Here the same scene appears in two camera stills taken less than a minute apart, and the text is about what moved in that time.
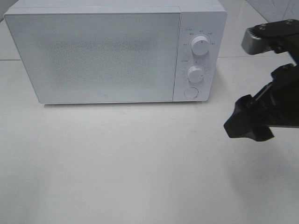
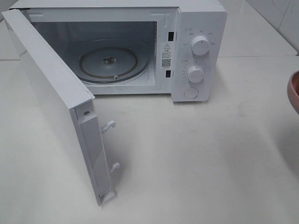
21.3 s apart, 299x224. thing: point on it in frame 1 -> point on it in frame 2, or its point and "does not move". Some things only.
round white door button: (191, 92) does not move
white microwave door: (98, 57) -> (75, 111)
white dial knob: (195, 74) does not move
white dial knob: (200, 45) does not move
